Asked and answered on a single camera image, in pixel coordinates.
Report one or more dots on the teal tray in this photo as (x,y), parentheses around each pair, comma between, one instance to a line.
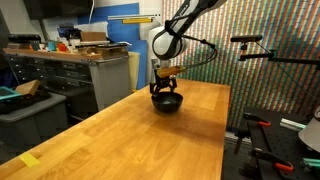
(7,93)

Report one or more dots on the yellow spirit level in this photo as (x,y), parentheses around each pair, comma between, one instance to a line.
(137,20)

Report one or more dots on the black bar camera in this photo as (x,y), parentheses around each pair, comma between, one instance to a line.
(246,38)

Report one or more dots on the black foam case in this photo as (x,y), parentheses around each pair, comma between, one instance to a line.
(23,101)

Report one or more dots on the blue foam board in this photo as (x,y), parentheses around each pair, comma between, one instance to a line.
(123,33)

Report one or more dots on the beige foam panel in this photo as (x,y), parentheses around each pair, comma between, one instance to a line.
(133,71)

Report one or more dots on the ribbed aluminium rail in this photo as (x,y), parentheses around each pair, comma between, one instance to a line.
(237,137)

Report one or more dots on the white plastic device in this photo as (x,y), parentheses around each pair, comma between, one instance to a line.
(311,135)

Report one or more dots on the teal green bar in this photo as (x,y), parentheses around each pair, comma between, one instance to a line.
(312,162)

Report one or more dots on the grey perforated drawer cabinet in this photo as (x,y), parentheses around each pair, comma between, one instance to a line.
(111,80)

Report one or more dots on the black optical breadboard table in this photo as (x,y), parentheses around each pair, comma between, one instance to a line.
(283,143)

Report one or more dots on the wooden block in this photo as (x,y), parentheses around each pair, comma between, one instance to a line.
(28,87)

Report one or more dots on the black wall screen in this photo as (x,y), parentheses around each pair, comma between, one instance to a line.
(56,8)

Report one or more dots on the cardboard box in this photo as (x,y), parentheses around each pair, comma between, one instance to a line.
(93,36)

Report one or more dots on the black camera stand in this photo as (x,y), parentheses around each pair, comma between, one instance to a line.
(256,57)

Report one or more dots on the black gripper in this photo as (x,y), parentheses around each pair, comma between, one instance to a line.
(164,81)

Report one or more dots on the black bowl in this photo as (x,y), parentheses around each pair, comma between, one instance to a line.
(166,105)

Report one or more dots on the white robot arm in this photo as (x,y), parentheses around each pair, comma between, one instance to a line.
(166,45)

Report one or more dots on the black device on cabinet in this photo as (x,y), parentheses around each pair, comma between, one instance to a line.
(25,38)

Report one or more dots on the grey plastic bin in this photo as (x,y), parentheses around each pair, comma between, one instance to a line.
(33,116)

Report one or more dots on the aluminium extrusion bar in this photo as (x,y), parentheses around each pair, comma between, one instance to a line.
(292,124)

